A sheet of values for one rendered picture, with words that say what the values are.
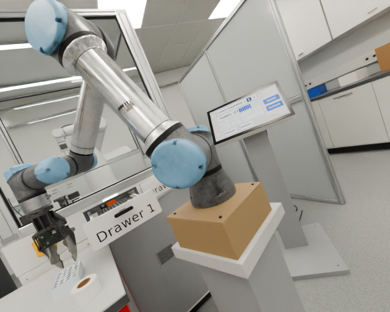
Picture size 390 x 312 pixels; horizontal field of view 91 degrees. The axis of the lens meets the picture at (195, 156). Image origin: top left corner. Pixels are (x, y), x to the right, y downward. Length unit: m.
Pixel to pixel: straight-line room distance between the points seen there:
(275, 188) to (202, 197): 0.96
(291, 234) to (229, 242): 1.17
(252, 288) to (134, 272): 0.81
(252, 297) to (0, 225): 1.05
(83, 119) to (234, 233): 0.57
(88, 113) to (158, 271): 0.99
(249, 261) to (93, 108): 0.63
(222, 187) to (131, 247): 0.81
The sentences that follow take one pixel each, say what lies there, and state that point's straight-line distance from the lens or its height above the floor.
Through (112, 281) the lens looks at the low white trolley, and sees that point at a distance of 0.74.
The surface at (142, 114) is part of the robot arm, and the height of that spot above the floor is 1.16.
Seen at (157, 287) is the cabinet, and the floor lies 0.33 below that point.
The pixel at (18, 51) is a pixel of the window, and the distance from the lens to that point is 1.39.
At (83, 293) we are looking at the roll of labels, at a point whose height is 0.79.
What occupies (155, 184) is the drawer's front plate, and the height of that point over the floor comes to 0.89.
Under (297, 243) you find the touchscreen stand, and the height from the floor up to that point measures 0.07.
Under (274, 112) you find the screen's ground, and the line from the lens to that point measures 1.30.
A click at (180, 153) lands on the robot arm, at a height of 1.05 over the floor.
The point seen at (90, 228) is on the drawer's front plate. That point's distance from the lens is 0.85.
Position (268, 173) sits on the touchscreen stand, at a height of 0.63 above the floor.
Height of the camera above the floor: 1.07
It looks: 6 degrees down
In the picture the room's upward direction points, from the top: 23 degrees counter-clockwise
